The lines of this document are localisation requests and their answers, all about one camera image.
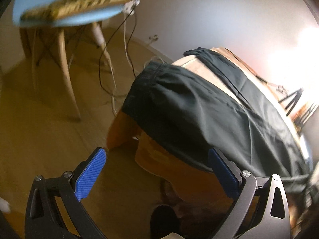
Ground dark green pants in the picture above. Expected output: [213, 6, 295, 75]
[122, 48, 310, 194]

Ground black tripod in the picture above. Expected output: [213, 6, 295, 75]
[278, 88, 318, 133]

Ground patterned cloth on chair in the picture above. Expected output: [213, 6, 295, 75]
[20, 0, 133, 22]

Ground blue round chair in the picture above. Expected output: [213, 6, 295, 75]
[12, 0, 130, 119]

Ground white cable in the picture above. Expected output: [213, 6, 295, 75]
[106, 12, 138, 118]

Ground black cable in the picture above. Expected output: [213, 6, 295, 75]
[98, 8, 139, 99]

